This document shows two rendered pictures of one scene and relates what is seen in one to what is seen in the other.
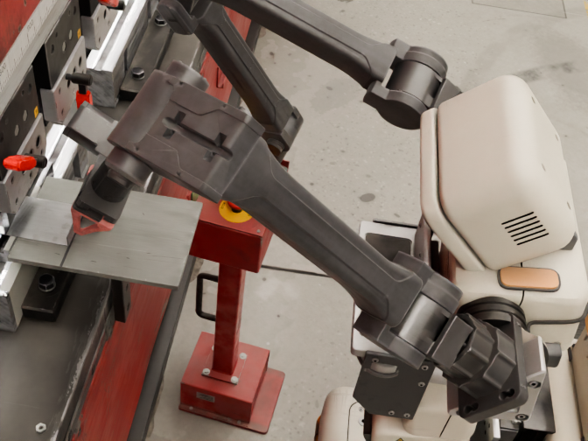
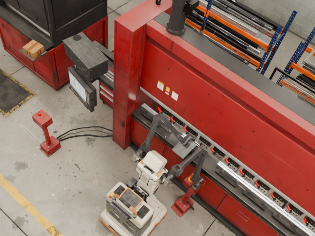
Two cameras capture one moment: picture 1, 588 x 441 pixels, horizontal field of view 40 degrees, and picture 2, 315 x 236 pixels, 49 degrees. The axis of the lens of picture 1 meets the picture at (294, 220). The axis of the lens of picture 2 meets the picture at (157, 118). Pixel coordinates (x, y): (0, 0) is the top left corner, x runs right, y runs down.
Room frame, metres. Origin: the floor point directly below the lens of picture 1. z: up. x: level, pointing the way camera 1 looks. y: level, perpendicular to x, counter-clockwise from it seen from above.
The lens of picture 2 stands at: (1.61, -1.79, 4.53)
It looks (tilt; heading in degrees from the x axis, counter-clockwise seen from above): 54 degrees down; 121
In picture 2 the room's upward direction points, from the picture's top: 11 degrees clockwise
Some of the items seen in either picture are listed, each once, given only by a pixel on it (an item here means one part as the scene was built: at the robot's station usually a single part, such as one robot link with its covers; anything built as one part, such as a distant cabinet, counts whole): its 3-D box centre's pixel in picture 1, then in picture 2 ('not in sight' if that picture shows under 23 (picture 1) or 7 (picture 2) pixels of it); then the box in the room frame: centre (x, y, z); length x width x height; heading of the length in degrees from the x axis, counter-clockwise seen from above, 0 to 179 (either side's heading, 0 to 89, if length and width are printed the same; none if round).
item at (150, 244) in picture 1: (109, 230); (183, 147); (0.83, 0.29, 1.00); 0.26 x 0.18 x 0.01; 89
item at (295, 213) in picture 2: not in sight; (295, 209); (2.20, 0.41, 1.18); 0.15 x 0.09 x 0.17; 179
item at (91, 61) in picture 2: not in sight; (87, 76); (-0.44, -0.06, 1.53); 0.51 x 0.25 x 0.85; 170
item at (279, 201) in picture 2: not in sight; (279, 196); (2.00, 0.42, 1.18); 0.15 x 0.09 x 0.17; 179
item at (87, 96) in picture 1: (80, 98); not in sight; (0.98, 0.37, 1.12); 0.04 x 0.02 x 0.10; 89
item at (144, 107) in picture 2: not in sight; (156, 117); (0.28, 0.44, 0.92); 0.50 x 0.06 x 0.10; 179
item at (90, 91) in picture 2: not in sight; (83, 88); (-0.41, -0.15, 1.42); 0.45 x 0.12 x 0.36; 170
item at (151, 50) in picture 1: (150, 53); (226, 178); (1.43, 0.37, 0.89); 0.30 x 0.05 x 0.03; 179
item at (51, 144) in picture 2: not in sight; (46, 132); (-0.83, -0.52, 0.41); 0.25 x 0.20 x 0.83; 89
